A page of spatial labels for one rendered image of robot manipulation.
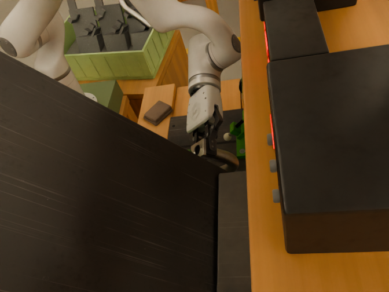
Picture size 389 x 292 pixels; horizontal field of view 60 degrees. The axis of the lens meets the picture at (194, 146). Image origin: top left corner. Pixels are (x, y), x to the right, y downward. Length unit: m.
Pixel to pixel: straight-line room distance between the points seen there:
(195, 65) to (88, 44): 1.21
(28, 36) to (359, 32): 0.98
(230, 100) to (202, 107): 0.57
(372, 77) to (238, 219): 0.41
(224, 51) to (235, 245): 0.45
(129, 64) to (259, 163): 1.42
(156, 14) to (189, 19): 0.08
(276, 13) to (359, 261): 0.29
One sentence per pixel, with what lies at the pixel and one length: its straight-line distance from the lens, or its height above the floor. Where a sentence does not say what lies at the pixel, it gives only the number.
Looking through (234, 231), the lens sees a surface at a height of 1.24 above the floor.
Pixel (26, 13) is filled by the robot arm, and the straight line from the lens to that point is 1.18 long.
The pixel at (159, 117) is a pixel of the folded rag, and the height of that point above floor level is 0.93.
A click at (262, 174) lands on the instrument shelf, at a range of 0.34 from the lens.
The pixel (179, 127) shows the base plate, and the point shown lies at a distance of 1.29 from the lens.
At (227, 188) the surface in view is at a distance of 0.69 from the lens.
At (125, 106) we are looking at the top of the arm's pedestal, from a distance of 1.57.
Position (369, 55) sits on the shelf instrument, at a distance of 0.34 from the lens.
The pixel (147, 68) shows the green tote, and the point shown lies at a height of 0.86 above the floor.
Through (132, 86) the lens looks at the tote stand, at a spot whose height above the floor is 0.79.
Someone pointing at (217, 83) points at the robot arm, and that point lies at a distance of 0.85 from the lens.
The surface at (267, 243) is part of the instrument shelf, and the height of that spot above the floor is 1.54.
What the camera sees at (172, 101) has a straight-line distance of 1.41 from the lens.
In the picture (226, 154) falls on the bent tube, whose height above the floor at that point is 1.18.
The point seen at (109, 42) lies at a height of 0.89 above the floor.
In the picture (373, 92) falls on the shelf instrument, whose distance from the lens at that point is 0.30.
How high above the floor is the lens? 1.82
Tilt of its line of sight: 50 degrees down
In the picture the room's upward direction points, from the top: 21 degrees counter-clockwise
